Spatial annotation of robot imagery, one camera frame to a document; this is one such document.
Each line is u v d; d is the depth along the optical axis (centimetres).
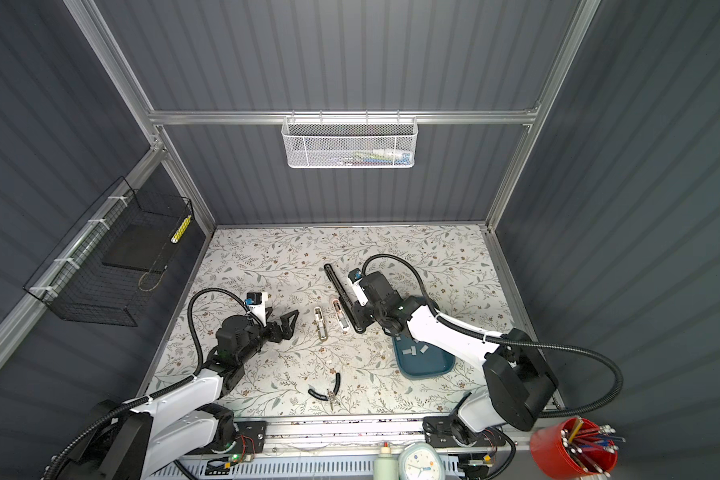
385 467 63
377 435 75
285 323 77
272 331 76
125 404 46
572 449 58
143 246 75
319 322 91
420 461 68
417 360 86
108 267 72
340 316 94
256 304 74
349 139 99
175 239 80
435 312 55
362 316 74
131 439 42
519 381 43
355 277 75
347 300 96
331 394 80
